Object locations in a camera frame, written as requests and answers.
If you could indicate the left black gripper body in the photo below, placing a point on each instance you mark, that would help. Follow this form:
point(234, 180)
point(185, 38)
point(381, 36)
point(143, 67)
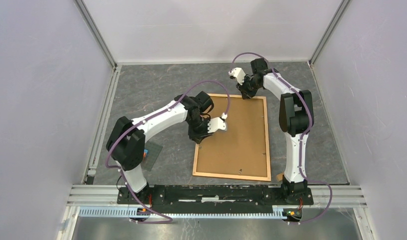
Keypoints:
point(198, 128)

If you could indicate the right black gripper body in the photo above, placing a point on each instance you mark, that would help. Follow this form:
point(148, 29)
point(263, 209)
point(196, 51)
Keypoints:
point(248, 88)

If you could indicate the wooden picture frame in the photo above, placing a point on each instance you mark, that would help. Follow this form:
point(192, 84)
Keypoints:
point(242, 151)

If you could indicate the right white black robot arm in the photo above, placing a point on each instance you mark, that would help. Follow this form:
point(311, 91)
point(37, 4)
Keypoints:
point(295, 118)

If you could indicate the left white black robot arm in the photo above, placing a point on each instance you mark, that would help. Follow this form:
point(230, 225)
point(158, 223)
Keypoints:
point(126, 144)

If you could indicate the grey building baseplate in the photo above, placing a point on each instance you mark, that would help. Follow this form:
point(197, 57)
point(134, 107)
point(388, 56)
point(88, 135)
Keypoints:
point(154, 151)

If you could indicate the small cardboard block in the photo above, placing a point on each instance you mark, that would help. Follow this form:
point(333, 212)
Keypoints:
point(279, 177)

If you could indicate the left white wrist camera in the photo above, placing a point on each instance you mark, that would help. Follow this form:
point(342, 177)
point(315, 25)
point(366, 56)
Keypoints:
point(217, 124)

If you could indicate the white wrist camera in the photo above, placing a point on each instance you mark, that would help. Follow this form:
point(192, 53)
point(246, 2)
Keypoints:
point(237, 74)
point(217, 124)

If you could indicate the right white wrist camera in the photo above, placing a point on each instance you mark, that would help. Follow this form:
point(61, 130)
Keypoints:
point(237, 74)

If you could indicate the slotted cable duct rail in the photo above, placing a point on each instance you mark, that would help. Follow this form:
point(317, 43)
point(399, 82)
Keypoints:
point(133, 212)

